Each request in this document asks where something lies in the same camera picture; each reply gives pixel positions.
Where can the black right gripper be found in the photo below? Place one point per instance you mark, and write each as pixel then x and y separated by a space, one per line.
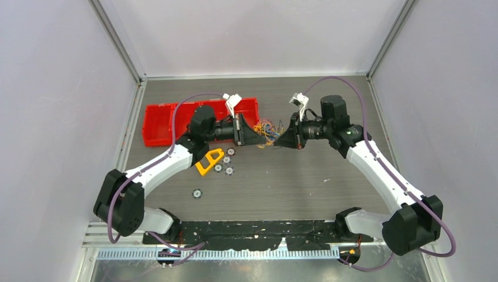
pixel 295 134

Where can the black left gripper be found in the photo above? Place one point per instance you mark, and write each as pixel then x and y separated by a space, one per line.
pixel 244 134

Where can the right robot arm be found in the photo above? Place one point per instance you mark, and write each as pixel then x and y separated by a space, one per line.
pixel 413 218

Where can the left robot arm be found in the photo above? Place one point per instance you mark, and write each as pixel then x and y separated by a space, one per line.
pixel 120 202

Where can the black 100 poker chip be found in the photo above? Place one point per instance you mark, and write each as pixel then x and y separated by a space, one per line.
pixel 230 151

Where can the red plastic bin far right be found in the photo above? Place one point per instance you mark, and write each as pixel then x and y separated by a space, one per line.
pixel 248 107

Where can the red plastic bin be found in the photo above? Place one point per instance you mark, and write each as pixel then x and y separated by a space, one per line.
pixel 248 107
pixel 181 119
pixel 157 125
pixel 219 107

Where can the blue 10 poker chip upper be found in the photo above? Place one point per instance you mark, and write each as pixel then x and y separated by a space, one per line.
pixel 227 160

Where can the blue 10 poker chip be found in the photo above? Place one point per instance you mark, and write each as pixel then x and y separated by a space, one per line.
pixel 227 160
pixel 229 171

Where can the blue 10 poker chip right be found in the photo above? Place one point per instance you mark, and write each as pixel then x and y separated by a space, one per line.
pixel 229 171

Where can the green 50 poker chip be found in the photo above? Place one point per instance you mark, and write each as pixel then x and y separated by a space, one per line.
pixel 218 168

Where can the red plastic bin far left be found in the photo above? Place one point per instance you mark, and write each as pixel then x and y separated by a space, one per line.
pixel 157 125

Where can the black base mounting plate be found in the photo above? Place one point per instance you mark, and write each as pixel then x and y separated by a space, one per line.
pixel 298 235

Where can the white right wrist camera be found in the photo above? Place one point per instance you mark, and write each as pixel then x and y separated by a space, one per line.
pixel 301 101

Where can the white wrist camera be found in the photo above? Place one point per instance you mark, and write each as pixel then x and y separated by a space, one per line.
pixel 301 101
pixel 231 101

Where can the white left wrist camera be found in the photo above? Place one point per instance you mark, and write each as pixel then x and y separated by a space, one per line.
pixel 231 101

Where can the white slotted cable duct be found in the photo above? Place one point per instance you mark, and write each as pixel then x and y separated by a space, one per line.
pixel 158 253

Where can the aluminium frame rail left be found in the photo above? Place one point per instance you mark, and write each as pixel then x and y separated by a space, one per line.
pixel 96 232

